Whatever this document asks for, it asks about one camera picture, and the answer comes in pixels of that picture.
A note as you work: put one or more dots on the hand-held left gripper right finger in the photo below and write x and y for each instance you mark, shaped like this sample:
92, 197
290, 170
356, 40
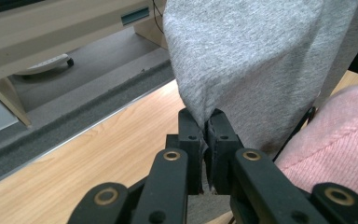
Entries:
222, 155

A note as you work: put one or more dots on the pink knit beanie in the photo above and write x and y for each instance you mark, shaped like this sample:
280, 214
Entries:
338, 146

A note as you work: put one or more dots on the grey beanie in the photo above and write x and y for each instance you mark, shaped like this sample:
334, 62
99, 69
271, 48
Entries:
245, 62

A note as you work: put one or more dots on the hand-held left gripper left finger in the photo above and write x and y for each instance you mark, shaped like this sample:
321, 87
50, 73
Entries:
194, 155

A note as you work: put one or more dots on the wheeled chair base leg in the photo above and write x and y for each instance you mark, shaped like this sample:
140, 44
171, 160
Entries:
43, 65

